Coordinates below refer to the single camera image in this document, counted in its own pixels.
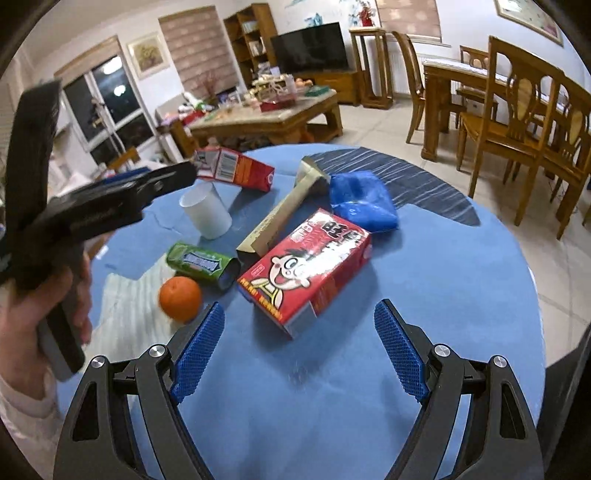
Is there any blue star tablecloth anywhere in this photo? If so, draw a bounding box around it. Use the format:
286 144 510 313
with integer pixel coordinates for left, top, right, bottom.
55 142 548 480

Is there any framed floral picture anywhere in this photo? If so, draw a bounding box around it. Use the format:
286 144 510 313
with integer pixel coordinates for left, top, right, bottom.
494 0 564 46

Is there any wooden dining table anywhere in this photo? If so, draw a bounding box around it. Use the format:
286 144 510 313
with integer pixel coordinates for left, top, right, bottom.
420 58 569 163

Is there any wooden bookshelf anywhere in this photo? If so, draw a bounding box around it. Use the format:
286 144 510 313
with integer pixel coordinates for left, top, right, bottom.
223 3 277 87

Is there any near wooden dining chair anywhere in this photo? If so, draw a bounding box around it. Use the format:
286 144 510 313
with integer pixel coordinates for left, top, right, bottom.
457 36 564 225

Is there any far wooden chair by radiator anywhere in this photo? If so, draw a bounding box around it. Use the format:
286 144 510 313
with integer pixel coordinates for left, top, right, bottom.
390 30 468 145

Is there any wooden plant stand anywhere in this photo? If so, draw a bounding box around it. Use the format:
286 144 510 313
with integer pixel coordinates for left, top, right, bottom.
349 27 394 110

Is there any framed sunflower picture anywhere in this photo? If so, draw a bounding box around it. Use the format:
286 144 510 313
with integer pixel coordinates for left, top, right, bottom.
127 32 169 79

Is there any tall green white carton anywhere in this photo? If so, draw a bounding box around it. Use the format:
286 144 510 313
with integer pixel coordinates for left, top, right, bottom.
236 156 331 261

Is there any orange fruit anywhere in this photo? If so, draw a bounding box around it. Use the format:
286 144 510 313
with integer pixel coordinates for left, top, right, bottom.
158 276 202 324

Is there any blue plastic bag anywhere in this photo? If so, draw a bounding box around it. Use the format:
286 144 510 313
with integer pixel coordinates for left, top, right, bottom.
329 170 400 233

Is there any red cartoon milk carton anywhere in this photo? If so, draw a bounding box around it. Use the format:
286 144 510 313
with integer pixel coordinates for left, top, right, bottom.
238 209 372 339

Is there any wooden sofa with cushions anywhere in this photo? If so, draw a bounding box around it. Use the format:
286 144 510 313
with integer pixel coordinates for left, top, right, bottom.
93 147 144 181

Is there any wooden tv cabinet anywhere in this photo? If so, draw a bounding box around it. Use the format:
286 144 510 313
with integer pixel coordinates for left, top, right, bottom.
294 70 361 106

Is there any wooden coffee table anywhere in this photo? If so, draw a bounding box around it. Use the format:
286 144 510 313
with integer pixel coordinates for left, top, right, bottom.
188 90 344 152

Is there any red tissue box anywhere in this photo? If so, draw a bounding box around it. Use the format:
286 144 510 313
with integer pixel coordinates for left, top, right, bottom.
259 98 297 113

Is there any red barcode carton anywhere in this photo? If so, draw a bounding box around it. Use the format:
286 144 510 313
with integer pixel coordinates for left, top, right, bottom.
194 147 274 193

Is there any white paper cup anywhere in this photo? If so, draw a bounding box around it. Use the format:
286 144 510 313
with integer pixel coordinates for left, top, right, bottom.
179 181 232 240

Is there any wooden dining chair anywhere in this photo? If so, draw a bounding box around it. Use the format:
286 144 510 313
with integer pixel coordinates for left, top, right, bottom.
457 36 564 225
541 76 590 240

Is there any person's left hand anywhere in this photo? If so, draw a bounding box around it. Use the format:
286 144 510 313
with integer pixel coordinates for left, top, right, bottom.
0 267 73 400

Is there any black flat television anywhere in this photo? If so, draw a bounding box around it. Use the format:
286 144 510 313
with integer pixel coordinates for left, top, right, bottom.
270 22 349 74

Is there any green gum canister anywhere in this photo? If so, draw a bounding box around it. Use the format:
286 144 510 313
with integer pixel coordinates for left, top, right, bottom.
165 241 242 291

